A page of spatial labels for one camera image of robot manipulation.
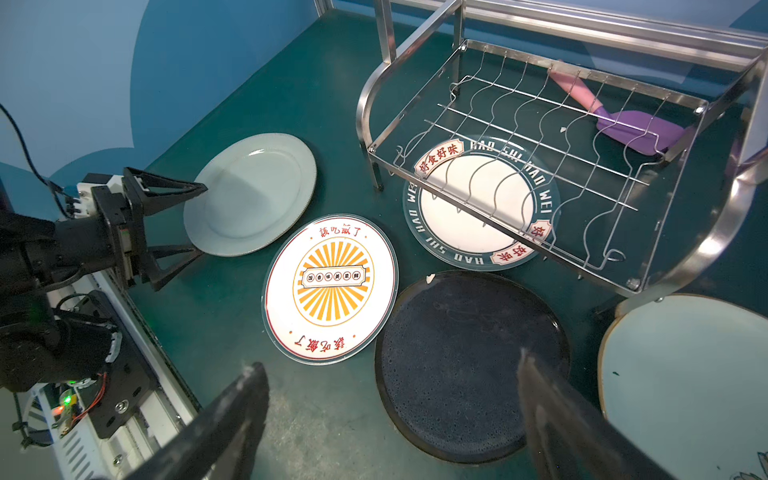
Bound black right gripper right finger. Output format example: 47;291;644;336
517;350;671;479

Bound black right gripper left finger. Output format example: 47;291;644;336
129;362;270;479

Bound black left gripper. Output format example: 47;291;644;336
91;167;208;291

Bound plain pale green plate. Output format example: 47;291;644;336
183;133;317;257

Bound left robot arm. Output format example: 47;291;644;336
1;167;207;392

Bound stainless steel dish rack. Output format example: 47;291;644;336
351;1;767;318

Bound light green flower plate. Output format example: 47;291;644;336
598;295;767;479

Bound dark blue speckled plate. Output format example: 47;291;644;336
375;270;570;464

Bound orange sunburst plate flat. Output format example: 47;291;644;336
262;214;399;365

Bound green rim lettered plate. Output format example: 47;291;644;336
403;135;561;272

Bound pink purple silicone spatula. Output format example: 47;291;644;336
549;71;685;156

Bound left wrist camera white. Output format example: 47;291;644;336
74;173;123;218

